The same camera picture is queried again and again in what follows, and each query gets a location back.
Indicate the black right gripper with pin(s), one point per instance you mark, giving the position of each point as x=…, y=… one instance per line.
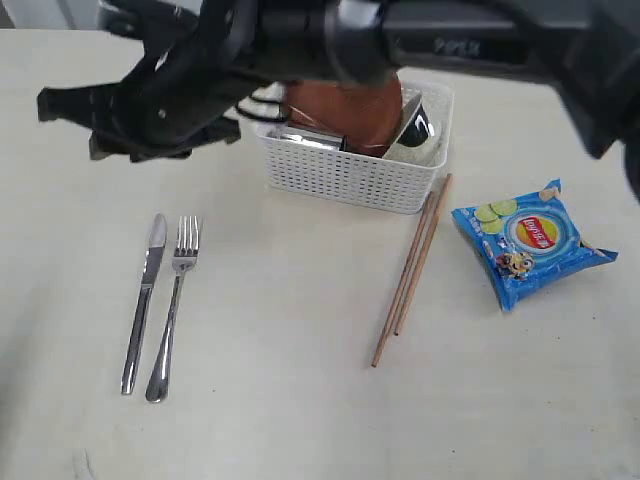
x=176, y=100

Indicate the silver table knife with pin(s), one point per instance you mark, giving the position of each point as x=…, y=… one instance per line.
x=152, y=264

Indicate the silver metal fork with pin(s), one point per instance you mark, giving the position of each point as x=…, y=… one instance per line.
x=184, y=259

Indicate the wooden chopstick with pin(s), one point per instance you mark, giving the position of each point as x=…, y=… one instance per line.
x=393, y=310
x=428, y=223

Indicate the blue chips bag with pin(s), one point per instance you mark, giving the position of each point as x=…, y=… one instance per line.
x=528, y=242

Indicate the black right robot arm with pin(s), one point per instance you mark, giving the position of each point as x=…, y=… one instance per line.
x=588, y=51

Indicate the white perforated plastic basket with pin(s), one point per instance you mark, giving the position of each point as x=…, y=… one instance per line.
x=362, y=180

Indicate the shiny metal cup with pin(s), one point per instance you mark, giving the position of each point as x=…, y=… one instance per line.
x=311, y=138

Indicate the brown wooden plate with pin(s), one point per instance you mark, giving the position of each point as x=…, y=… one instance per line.
x=368, y=117

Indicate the white bowl dark inside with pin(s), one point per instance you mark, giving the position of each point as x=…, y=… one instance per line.
x=418, y=136

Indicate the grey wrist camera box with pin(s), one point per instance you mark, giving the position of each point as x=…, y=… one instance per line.
x=157, y=24

